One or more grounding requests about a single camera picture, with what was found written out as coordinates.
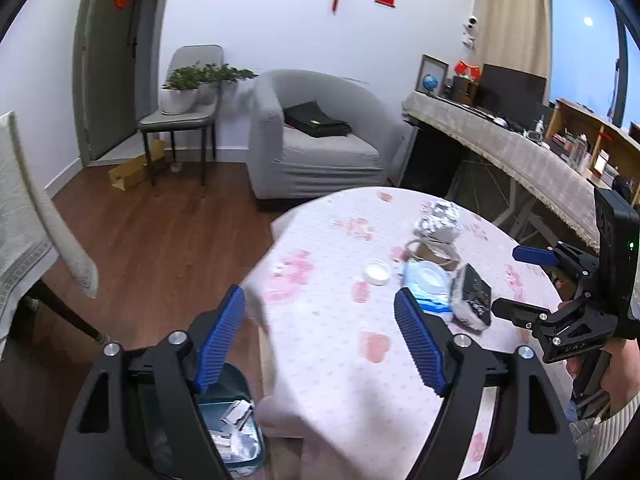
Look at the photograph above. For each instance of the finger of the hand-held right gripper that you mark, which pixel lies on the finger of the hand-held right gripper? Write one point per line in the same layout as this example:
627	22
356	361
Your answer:
515	310
535	255

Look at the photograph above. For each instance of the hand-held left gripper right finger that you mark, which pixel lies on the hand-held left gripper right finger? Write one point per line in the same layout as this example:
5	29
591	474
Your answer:
419	342

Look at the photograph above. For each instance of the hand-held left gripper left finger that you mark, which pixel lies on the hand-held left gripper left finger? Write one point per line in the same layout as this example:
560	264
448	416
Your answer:
222	335

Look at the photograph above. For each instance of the brown cardboard tape roll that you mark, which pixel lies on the brown cardboard tape roll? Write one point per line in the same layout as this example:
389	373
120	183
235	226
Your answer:
432	255

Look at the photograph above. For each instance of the teal trash bin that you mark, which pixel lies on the teal trash bin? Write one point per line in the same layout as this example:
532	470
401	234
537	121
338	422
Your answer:
245	452

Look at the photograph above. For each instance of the person's right forearm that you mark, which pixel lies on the person's right forearm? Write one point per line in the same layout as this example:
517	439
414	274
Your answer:
617	440

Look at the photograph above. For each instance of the person's right hand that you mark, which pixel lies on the person's right hand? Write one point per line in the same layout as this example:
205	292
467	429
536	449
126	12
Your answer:
622	370

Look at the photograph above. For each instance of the black and white packet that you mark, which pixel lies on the black and white packet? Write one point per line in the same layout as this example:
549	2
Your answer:
470	295

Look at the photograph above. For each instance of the blue clear plastic packet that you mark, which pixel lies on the blue clear plastic packet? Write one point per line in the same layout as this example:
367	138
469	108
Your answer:
425	280

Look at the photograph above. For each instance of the white round lid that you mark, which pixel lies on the white round lid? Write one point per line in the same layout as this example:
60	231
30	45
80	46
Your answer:
377	272

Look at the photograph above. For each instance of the pink floral tablecloth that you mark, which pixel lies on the pink floral tablecloth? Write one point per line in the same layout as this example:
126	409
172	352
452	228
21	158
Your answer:
330	310

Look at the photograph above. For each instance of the white paper scraps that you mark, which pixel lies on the white paper scraps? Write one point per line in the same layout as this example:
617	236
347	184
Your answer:
232	432

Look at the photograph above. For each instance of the crumpled foil ball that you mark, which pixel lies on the crumpled foil ball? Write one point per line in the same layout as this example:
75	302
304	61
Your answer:
437	219

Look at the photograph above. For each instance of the desk with beige cloth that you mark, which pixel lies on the desk with beige cloth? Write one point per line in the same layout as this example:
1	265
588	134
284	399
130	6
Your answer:
505	150

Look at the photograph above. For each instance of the wooden shelf unit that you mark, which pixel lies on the wooden shelf unit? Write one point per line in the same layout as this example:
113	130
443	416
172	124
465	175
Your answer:
580	120

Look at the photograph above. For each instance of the dark table leg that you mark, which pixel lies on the dark table leg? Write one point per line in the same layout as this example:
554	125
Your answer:
65	312

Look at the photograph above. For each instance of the black monitor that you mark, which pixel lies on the black monitor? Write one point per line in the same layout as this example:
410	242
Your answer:
510	90

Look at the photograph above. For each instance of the flat cardboard box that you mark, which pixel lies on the flat cardboard box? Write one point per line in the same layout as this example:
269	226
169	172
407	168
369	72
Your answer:
127	172

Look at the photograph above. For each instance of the red gift box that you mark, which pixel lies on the red gift box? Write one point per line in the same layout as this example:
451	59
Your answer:
467	69

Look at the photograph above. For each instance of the small blue globe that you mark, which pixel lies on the small blue globe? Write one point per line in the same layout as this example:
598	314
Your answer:
430	82

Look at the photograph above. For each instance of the grey armchair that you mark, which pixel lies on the grey armchair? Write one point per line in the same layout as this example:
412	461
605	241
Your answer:
320	155

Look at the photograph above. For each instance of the beige curtain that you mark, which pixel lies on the beige curtain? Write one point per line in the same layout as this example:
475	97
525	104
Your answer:
512	25

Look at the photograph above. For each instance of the folded black cloth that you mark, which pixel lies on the folded black cloth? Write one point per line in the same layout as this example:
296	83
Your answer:
312	117

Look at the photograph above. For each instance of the beige patterned table cloth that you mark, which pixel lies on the beige patterned table cloth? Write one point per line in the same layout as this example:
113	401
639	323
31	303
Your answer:
20	210

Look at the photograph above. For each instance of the potted plant in white pot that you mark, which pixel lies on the potted plant in white pot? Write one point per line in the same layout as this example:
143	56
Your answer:
179	95

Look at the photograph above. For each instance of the small potted plant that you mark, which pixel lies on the small potted plant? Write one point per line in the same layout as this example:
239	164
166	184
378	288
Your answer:
225	74

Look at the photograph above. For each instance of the grey dining chair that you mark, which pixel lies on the grey dining chair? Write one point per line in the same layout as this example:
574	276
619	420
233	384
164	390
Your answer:
192	57

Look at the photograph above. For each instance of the grey door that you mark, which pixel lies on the grey door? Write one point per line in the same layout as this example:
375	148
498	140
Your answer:
107	70

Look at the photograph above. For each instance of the picture frame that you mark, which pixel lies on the picture frame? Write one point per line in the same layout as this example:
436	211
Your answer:
441	67

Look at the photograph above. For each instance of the white security camera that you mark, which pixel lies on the white security camera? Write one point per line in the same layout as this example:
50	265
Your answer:
470	30

